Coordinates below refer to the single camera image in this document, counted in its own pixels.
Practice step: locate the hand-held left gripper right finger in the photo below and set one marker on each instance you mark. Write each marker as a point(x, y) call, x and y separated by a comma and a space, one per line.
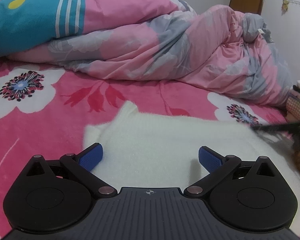
point(210, 158)

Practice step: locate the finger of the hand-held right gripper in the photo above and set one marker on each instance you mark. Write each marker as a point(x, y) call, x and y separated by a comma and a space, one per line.
point(277, 128)

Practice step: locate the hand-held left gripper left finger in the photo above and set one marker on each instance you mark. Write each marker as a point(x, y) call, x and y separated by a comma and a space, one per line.
point(91, 157)

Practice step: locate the white fleece sweater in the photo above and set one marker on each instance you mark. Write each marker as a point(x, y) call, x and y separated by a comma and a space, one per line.
point(165, 140)

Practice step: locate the stack of folded clothes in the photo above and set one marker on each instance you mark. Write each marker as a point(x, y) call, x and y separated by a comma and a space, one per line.
point(293, 105)

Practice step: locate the pink floral bed sheet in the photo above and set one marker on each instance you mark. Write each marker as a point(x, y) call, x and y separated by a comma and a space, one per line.
point(52, 120)

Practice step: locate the pink grey floral quilt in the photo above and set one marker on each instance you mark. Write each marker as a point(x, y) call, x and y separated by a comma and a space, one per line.
point(152, 42)

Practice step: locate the blue striped pillow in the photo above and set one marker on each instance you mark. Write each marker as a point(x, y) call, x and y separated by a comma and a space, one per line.
point(22, 22)

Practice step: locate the wall hook rack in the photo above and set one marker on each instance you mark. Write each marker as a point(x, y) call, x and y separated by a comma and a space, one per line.
point(286, 5)

